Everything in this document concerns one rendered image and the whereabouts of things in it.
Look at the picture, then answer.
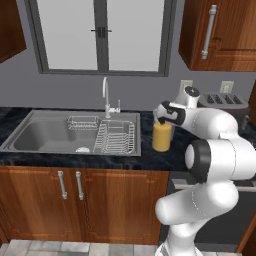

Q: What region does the silver sink tap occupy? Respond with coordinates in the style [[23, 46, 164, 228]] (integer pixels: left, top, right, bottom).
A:
[[101, 76, 122, 120]]

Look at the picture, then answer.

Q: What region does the large wire dish rack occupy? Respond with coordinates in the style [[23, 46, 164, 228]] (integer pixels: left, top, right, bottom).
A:
[[92, 119, 136, 156]]

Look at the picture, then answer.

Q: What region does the silver dishwasher handle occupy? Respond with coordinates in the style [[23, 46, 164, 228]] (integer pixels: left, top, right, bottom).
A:
[[171, 178, 256, 194]]

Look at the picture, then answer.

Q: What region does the brown wall cupboard door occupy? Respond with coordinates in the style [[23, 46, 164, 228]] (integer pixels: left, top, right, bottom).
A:
[[178, 0, 256, 73]]

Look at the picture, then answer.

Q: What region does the black window latch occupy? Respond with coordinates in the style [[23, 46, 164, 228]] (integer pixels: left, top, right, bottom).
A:
[[90, 27, 113, 38]]

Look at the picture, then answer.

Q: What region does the grey framed window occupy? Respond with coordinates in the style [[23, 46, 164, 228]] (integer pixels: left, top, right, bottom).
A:
[[23, 0, 178, 78]]

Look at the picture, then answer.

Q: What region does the brown base cupboard door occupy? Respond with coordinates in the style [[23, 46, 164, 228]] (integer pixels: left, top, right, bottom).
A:
[[70, 167, 170, 246], [0, 165, 83, 243]]

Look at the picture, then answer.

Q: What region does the grey steel sink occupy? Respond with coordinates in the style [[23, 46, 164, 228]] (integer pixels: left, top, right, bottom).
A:
[[0, 109, 142, 158]]

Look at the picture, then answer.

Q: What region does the silver four-slot toaster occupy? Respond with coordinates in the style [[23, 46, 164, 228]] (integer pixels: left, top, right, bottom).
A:
[[196, 92, 251, 132]]

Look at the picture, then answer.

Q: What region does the short silver cupboard handle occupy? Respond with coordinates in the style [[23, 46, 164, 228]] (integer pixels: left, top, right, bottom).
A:
[[57, 170, 68, 201], [74, 171, 85, 201]]

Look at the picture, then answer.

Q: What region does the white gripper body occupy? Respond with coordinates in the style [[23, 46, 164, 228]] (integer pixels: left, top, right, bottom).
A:
[[153, 100, 171, 125]]

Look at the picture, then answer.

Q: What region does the long silver cupboard handle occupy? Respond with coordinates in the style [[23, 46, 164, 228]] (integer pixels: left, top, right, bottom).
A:
[[200, 4, 218, 60]]

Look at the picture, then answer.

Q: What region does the white wall socket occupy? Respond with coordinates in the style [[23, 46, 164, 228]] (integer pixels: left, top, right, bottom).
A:
[[219, 80, 235, 95], [179, 79, 194, 97]]

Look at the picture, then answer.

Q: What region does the yellow pitcher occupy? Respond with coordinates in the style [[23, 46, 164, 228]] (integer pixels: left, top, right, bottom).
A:
[[151, 121, 173, 153]]

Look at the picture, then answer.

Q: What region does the small wire basket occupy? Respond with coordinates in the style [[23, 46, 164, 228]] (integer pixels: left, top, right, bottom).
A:
[[66, 115, 100, 131]]

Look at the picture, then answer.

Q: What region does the black dishwasher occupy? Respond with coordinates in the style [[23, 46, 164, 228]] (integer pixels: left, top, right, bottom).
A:
[[159, 170, 256, 246]]

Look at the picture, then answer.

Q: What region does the brown wall cupboard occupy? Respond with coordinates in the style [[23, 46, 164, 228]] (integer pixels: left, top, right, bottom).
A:
[[0, 0, 28, 64]]

